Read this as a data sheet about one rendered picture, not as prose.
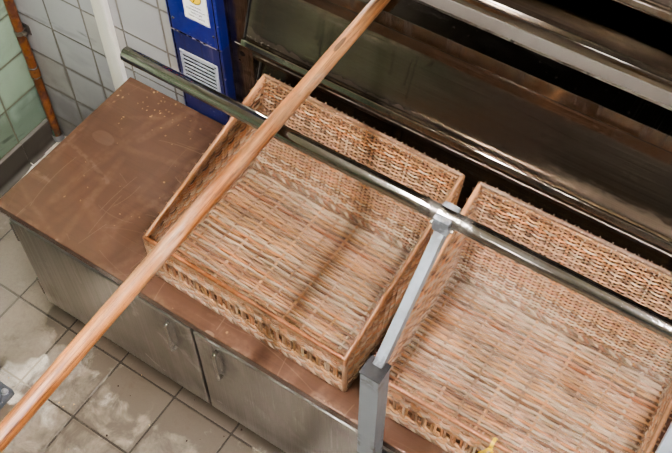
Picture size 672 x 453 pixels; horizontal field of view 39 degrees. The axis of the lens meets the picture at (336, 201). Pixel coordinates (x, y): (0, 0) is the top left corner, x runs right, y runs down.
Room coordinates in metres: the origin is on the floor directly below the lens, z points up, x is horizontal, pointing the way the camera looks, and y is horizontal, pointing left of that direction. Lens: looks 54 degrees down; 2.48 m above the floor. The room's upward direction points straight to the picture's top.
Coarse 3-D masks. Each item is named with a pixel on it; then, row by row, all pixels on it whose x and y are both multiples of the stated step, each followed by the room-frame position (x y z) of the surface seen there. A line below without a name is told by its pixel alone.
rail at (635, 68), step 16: (464, 0) 1.18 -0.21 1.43; (480, 0) 1.17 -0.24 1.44; (496, 16) 1.15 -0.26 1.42; (512, 16) 1.13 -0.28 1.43; (528, 16) 1.13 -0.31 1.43; (544, 32) 1.10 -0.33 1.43; (560, 32) 1.09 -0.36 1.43; (576, 48) 1.07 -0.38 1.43; (592, 48) 1.06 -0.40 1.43; (608, 48) 1.06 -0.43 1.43; (608, 64) 1.04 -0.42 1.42; (624, 64) 1.03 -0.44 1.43; (640, 64) 1.02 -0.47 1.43; (656, 80) 1.00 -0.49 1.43
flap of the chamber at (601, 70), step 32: (448, 0) 1.19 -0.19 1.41; (512, 0) 1.20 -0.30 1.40; (544, 0) 1.21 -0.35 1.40; (576, 0) 1.22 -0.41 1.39; (608, 0) 1.22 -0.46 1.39; (512, 32) 1.13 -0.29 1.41; (576, 32) 1.12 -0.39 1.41; (608, 32) 1.13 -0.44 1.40; (640, 32) 1.14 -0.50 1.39; (576, 64) 1.06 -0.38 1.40
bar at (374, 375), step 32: (160, 64) 1.28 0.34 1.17; (224, 96) 1.20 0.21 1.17; (256, 128) 1.14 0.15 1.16; (288, 128) 1.12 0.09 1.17; (320, 160) 1.06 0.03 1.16; (352, 160) 1.05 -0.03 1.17; (384, 192) 0.99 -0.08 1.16; (416, 192) 0.98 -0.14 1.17; (448, 224) 0.91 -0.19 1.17; (480, 224) 0.91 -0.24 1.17; (512, 256) 0.85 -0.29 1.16; (544, 256) 0.84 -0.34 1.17; (416, 288) 0.85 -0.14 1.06; (576, 288) 0.79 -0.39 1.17; (608, 288) 0.78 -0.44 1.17; (640, 320) 0.73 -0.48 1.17; (384, 352) 0.77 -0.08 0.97; (384, 384) 0.74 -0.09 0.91; (384, 416) 0.75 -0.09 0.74
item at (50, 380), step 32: (384, 0) 1.43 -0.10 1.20; (352, 32) 1.33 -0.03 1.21; (320, 64) 1.25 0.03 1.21; (288, 96) 1.17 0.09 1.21; (224, 192) 0.97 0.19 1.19; (192, 224) 0.89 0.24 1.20; (160, 256) 0.83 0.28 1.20; (128, 288) 0.77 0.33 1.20; (96, 320) 0.71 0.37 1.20; (64, 352) 0.66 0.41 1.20; (32, 416) 0.56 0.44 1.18; (0, 448) 0.51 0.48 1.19
